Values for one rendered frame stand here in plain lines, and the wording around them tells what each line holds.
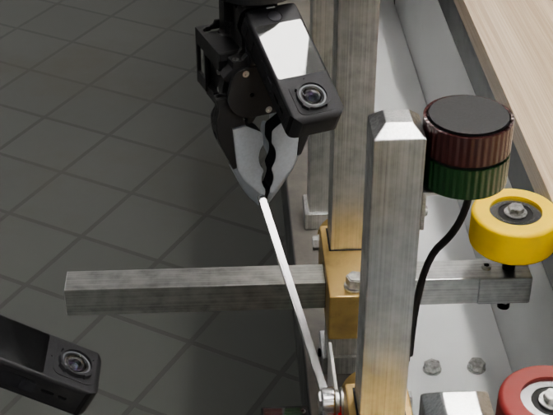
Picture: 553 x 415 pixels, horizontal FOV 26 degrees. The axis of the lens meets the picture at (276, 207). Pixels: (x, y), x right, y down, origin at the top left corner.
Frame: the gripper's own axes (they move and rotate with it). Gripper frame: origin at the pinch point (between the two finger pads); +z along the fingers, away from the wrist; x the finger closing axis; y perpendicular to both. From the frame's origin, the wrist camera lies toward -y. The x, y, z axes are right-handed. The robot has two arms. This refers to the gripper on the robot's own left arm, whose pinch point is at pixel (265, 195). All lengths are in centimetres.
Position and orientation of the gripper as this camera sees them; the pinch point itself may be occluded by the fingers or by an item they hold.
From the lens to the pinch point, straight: 105.8
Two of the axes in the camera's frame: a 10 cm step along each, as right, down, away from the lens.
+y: -3.9, -5.1, 7.7
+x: -9.2, 2.1, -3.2
